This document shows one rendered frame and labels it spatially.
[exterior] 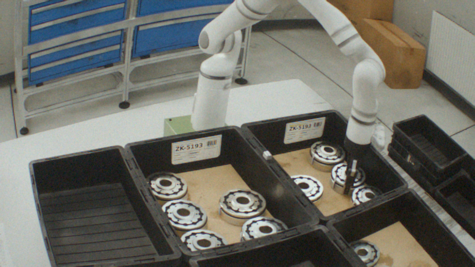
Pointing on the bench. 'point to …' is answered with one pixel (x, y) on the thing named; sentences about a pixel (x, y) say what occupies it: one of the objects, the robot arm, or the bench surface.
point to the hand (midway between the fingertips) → (347, 183)
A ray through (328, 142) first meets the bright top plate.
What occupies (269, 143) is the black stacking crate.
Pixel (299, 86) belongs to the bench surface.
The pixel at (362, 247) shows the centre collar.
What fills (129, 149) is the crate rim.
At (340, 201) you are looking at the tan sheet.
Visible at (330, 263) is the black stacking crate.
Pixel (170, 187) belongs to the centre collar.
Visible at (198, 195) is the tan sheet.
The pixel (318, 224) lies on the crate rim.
